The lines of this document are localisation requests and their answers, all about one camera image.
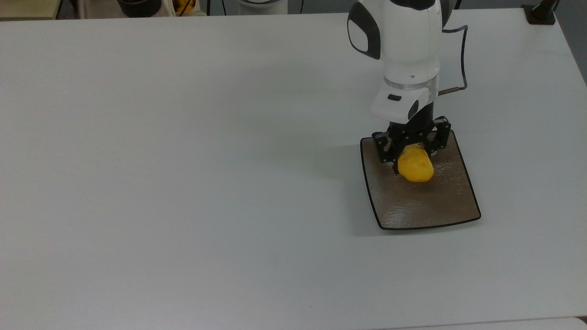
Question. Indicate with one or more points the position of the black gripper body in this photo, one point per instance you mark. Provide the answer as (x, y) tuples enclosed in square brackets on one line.
[(412, 130)]

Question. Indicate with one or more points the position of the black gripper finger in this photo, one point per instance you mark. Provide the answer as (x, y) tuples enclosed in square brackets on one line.
[(384, 147), (439, 135)]

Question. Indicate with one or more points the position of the yellow potato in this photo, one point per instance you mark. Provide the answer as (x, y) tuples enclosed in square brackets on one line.
[(415, 164)]

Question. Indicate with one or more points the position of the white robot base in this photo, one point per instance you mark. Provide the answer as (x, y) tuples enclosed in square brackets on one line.
[(262, 6)]

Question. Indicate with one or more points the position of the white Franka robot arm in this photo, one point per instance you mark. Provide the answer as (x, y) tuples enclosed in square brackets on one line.
[(406, 41)]

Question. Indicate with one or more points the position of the square brown ceramic plate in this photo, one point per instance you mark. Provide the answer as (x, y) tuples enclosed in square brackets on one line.
[(422, 206)]

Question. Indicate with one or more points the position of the black table clamp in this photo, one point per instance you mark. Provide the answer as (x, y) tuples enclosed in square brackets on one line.
[(540, 15)]

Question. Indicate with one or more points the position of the yellow object in white container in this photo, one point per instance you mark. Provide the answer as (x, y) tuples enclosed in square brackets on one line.
[(185, 5)]

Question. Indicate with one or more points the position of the black round pot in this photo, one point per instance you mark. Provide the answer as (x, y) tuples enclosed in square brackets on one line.
[(139, 7)]

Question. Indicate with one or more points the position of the wooden board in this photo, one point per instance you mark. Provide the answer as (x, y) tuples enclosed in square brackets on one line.
[(27, 8)]

